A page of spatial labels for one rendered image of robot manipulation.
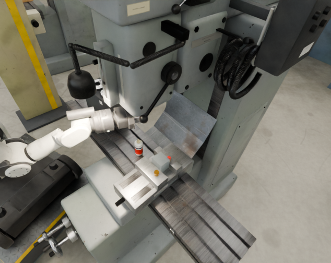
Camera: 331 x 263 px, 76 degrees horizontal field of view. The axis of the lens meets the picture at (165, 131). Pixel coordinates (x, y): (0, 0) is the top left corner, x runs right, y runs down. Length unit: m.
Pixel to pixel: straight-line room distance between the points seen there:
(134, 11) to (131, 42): 0.08
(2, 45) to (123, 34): 1.94
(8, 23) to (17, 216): 1.59
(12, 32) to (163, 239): 2.11
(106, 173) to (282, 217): 1.64
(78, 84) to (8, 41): 1.87
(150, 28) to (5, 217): 1.26
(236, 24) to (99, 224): 1.06
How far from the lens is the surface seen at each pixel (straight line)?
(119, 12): 0.51
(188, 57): 0.72
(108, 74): 0.68
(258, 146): 2.63
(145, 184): 0.94
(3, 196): 1.64
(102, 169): 1.18
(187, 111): 1.20
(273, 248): 2.12
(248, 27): 0.88
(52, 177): 1.54
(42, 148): 0.91
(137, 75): 0.63
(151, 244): 1.68
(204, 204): 1.02
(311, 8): 0.61
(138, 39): 0.58
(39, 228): 1.65
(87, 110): 0.83
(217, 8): 0.76
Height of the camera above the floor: 1.83
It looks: 48 degrees down
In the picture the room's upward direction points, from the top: 5 degrees clockwise
